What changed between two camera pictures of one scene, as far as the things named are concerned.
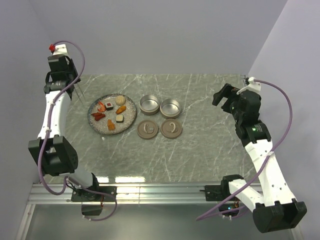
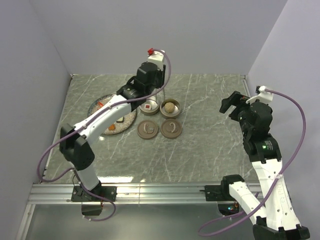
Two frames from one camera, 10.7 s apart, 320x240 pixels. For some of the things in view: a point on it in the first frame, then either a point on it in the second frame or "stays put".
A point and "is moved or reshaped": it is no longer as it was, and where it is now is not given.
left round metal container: (149, 104) stays put
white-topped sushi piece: (119, 118) stays put
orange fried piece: (111, 126) stays put
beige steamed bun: (120, 100) is moved or reshaped
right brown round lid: (171, 128) stays put
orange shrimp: (102, 107) stays put
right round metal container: (170, 108) stays put
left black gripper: (71, 66) -> (161, 73)
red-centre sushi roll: (109, 106) is moved or reshaped
